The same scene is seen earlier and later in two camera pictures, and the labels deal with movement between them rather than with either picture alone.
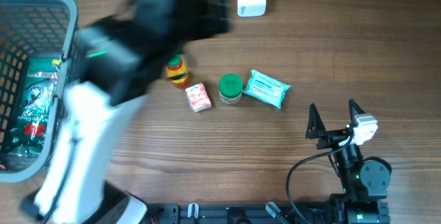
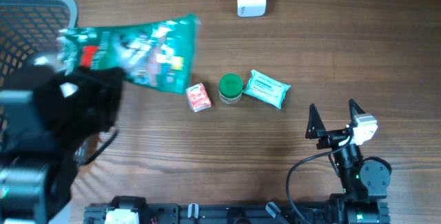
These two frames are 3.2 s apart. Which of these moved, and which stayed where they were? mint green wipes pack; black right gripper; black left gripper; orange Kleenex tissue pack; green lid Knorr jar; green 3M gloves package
Moved: green 3M gloves package; black left gripper
Stayed: orange Kleenex tissue pack; black right gripper; mint green wipes pack; green lid Knorr jar
